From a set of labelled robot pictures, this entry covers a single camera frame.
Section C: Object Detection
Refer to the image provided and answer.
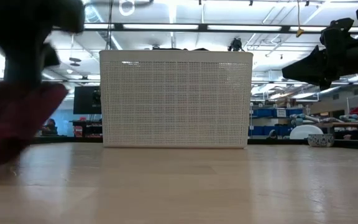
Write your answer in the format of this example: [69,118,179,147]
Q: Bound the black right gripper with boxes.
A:
[281,27,358,91]

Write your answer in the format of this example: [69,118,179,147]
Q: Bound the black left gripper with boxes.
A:
[0,0,86,88]

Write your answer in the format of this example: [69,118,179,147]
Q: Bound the maroon garment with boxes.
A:
[0,80,70,185]

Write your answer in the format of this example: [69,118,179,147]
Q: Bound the white perforated laundry basket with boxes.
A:
[99,49,254,149]

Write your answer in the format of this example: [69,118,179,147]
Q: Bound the yellow hanging connector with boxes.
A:
[295,0,306,38]

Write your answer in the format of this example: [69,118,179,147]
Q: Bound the wooden workbench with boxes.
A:
[314,121,358,129]

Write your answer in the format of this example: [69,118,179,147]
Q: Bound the white round object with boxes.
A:
[289,124,324,140]

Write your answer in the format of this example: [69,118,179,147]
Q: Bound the black monitor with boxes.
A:
[73,86,102,115]

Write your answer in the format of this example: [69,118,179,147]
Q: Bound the blue storage bin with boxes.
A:
[249,125,291,137]
[250,108,304,118]

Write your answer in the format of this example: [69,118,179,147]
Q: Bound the patterned ceramic bowl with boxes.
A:
[307,133,335,148]

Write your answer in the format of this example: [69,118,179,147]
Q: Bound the black shelf with red boxes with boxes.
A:
[70,116,103,138]

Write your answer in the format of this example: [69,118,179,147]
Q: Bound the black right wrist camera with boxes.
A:
[329,17,356,34]

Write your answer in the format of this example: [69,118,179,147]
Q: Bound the black aluminium table frame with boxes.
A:
[29,136,358,151]

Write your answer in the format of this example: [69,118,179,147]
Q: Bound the black overhead camera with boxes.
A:
[227,37,244,52]

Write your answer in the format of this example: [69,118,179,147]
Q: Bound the white ring floor lamp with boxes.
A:
[106,0,135,50]

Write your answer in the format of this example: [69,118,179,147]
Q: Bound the black overhead frame beam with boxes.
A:
[82,22,358,34]

